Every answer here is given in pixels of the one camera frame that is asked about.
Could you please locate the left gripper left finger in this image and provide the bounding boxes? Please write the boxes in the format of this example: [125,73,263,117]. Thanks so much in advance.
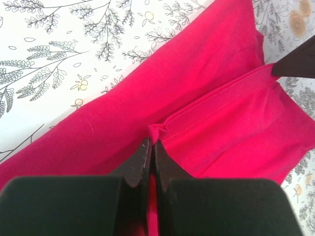
[0,138,152,236]

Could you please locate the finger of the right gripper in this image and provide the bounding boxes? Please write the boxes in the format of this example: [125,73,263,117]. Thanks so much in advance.
[271,36,315,79]

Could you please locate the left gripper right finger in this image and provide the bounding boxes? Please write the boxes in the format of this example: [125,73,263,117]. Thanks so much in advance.
[155,141,302,236]

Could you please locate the red t shirt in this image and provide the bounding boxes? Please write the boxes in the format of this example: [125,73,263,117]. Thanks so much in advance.
[0,0,315,236]

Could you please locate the floral patterned table mat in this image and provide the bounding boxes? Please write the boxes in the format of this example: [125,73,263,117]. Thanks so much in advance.
[0,0,315,236]

